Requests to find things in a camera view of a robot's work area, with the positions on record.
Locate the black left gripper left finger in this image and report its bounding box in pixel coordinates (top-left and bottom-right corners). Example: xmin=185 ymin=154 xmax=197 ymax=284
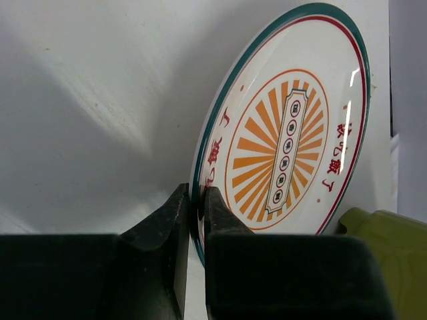
xmin=1 ymin=183 xmax=189 ymax=319

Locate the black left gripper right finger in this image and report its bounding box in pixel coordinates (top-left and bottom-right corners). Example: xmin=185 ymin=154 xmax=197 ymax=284
xmin=203 ymin=187 xmax=396 ymax=319

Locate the white plate with orange sunburst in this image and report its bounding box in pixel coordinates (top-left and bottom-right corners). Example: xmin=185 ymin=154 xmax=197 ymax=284
xmin=190 ymin=3 xmax=371 ymax=260

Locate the olive green plastic bin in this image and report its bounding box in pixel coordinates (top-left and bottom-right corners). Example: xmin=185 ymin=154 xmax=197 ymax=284
xmin=339 ymin=207 xmax=426 ymax=319

